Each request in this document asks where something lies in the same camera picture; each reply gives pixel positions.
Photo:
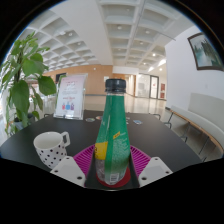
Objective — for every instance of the glass double door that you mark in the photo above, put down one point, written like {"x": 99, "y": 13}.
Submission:
{"x": 148, "y": 86}

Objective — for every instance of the long white wall bench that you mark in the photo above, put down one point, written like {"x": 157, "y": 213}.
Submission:
{"x": 200, "y": 115}

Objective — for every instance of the dark framed landscape picture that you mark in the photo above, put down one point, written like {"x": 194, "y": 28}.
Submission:
{"x": 206, "y": 51}

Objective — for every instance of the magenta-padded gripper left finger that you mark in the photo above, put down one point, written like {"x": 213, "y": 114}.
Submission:
{"x": 67, "y": 170}

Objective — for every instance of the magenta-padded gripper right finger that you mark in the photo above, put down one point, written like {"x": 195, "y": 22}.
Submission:
{"x": 153, "y": 170}

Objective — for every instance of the recessed ceiling lights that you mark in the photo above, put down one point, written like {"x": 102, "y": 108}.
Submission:
{"x": 146, "y": 43}

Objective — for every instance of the large green leafy plant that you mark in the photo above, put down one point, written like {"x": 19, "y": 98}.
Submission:
{"x": 20, "y": 93}

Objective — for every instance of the grey plant pot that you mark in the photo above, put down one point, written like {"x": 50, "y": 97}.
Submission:
{"x": 21, "y": 124}

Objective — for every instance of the small blue card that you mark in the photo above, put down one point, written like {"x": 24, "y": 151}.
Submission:
{"x": 137, "y": 122}

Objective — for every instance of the white polka dot mug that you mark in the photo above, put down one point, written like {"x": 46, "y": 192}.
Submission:
{"x": 50, "y": 146}

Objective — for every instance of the small round grey coaster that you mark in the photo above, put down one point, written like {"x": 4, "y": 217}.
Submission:
{"x": 90, "y": 119}

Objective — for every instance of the green plastic drink bottle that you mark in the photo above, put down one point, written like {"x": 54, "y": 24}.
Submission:
{"x": 112, "y": 133}

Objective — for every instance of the clear acrylic sign stand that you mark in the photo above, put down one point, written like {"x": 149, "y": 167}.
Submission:
{"x": 70, "y": 96}

